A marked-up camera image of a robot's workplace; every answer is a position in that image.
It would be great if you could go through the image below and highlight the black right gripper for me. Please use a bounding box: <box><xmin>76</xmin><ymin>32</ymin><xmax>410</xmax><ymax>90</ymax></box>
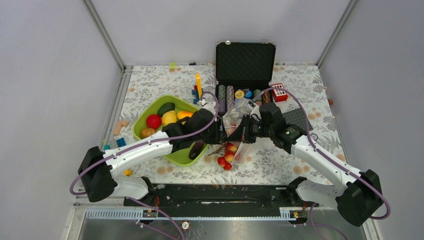
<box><xmin>227</xmin><ymin>114</ymin><xmax>274</xmax><ymax>144</ymax></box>

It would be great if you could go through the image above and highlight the clear zip top bag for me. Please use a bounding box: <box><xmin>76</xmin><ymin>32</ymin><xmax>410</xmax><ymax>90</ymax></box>
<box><xmin>222</xmin><ymin>98</ymin><xmax>261</xmax><ymax>164</ymax></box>

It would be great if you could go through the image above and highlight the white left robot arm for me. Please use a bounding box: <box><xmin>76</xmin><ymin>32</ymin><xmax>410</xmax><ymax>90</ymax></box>
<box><xmin>77</xmin><ymin>107</ymin><xmax>218</xmax><ymax>206</ymax></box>

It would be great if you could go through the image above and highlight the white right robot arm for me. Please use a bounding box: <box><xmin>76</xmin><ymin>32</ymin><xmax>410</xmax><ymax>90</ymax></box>
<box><xmin>223</xmin><ymin>101</ymin><xmax>384</xmax><ymax>227</ymax></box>

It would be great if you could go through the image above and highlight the purple eggplant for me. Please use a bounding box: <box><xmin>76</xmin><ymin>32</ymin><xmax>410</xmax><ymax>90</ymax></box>
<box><xmin>188</xmin><ymin>140</ymin><xmax>205</xmax><ymax>160</ymax></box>

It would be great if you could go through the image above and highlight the floral tablecloth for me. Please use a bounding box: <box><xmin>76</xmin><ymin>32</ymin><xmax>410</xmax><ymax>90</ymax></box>
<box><xmin>119</xmin><ymin>65</ymin><xmax>345</xmax><ymax>185</ymax></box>

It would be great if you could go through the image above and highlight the orange yellow mango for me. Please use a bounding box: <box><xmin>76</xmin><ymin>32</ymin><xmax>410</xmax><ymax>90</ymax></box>
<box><xmin>176</xmin><ymin>111</ymin><xmax>194</xmax><ymax>120</ymax></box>

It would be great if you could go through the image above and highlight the toy brick car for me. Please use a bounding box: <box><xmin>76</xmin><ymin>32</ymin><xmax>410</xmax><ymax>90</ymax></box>
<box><xmin>191</xmin><ymin>73</ymin><xmax>203</xmax><ymax>105</ymax></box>

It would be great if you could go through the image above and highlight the yellow lemon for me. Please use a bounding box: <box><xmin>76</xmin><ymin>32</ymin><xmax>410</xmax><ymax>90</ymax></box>
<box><xmin>161</xmin><ymin>110</ymin><xmax>178</xmax><ymax>127</ymax></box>

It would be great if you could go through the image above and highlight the green plastic tray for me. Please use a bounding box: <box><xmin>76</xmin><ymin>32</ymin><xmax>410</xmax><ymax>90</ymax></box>
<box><xmin>132</xmin><ymin>95</ymin><xmax>210</xmax><ymax>167</ymax></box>

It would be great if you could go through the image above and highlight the red toy brick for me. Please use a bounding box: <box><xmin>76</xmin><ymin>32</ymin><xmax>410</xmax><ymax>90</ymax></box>
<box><xmin>271</xmin><ymin>83</ymin><xmax>288</xmax><ymax>103</ymax></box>

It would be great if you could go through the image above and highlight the black brick baseplate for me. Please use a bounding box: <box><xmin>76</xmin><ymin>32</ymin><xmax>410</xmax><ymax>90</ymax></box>
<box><xmin>282</xmin><ymin>108</ymin><xmax>307</xmax><ymax>131</ymax></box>

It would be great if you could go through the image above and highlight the dark green avocado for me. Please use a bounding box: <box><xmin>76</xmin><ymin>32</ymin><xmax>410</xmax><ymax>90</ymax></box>
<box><xmin>157</xmin><ymin>102</ymin><xmax>176</xmax><ymax>117</ymax></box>

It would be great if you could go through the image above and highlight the black poker chip case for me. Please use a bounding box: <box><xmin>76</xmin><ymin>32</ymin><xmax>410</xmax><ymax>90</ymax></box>
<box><xmin>215</xmin><ymin>41</ymin><xmax>276</xmax><ymax>116</ymax></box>

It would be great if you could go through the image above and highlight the red apple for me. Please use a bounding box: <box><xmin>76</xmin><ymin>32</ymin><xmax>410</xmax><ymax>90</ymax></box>
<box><xmin>145</xmin><ymin>114</ymin><xmax>162</xmax><ymax>130</ymax></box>

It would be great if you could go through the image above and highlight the brown potato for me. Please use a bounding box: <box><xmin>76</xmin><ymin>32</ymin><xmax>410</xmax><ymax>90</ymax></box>
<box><xmin>139</xmin><ymin>127</ymin><xmax>157</xmax><ymax>139</ymax></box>

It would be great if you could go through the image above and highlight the blue toy block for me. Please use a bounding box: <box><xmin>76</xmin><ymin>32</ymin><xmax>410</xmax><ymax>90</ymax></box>
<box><xmin>115</xmin><ymin>137</ymin><xmax>127</xmax><ymax>148</ymax></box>

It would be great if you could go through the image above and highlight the small yellow toy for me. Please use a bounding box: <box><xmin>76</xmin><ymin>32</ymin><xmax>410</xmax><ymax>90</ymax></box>
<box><xmin>123</xmin><ymin>169</ymin><xmax>133</xmax><ymax>177</ymax></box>

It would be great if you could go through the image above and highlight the tan wooden block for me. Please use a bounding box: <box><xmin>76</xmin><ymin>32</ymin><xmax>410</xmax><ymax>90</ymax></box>
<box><xmin>112</xmin><ymin>120</ymin><xmax>130</xmax><ymax>136</ymax></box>

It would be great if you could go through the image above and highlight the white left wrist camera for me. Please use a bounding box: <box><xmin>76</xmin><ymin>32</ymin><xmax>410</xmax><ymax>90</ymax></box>
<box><xmin>198</xmin><ymin>101</ymin><xmax>217</xmax><ymax>118</ymax></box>

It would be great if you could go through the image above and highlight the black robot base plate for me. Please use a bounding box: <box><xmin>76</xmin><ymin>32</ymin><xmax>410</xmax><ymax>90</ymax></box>
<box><xmin>123</xmin><ymin>183</ymin><xmax>312</xmax><ymax>218</ymax></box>

